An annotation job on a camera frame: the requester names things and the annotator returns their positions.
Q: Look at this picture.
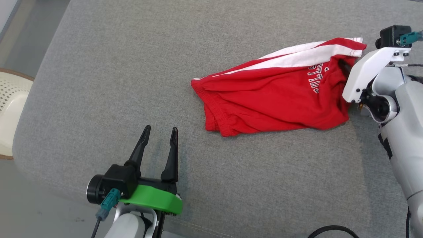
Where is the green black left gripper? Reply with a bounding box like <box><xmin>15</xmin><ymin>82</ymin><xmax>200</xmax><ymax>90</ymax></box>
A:
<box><xmin>119</xmin><ymin>125</ymin><xmax>183</xmax><ymax>215</ymax></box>

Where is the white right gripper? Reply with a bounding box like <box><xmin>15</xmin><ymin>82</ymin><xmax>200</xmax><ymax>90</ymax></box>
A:
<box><xmin>339</xmin><ymin>47</ymin><xmax>410</xmax><ymax>103</ymax></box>

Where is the red shorts white side stripe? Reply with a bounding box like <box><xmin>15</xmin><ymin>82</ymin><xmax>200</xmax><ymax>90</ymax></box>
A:
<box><xmin>191</xmin><ymin>37</ymin><xmax>367</xmax><ymax>137</ymax></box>

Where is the grey fabric sofa cushion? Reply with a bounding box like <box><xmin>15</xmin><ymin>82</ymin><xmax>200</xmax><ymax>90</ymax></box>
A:
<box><xmin>12</xmin><ymin>0</ymin><xmax>423</xmax><ymax>238</ymax></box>

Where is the white perforated laundry basket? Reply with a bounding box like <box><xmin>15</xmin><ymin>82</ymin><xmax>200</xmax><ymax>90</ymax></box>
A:
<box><xmin>0</xmin><ymin>68</ymin><xmax>35</xmax><ymax>160</ymax></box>

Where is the teal left camera connector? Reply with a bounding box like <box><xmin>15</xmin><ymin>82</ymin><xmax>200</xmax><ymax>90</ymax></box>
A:
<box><xmin>96</xmin><ymin>188</ymin><xmax>121</xmax><ymax>221</ymax></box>

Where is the teal camera connector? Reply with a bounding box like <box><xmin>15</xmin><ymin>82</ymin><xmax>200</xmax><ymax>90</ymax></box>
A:
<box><xmin>400</xmin><ymin>30</ymin><xmax>423</xmax><ymax>46</ymax></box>
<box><xmin>96</xmin><ymin>188</ymin><xmax>121</xmax><ymax>221</ymax></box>

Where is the teal right camera connector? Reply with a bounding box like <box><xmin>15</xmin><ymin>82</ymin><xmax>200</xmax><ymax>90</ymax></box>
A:
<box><xmin>400</xmin><ymin>30</ymin><xmax>423</xmax><ymax>46</ymax></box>

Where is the black left camera cable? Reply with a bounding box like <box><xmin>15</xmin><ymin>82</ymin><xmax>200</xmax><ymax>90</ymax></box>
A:
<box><xmin>91</xmin><ymin>217</ymin><xmax>101</xmax><ymax>238</ymax></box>

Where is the black looped cable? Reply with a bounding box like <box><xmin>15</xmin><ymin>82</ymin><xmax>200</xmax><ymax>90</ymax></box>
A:
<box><xmin>307</xmin><ymin>225</ymin><xmax>359</xmax><ymax>238</ymax></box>

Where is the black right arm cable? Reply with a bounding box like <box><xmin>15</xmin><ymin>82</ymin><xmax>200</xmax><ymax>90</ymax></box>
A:
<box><xmin>405</xmin><ymin>207</ymin><xmax>412</xmax><ymax>238</ymax></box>

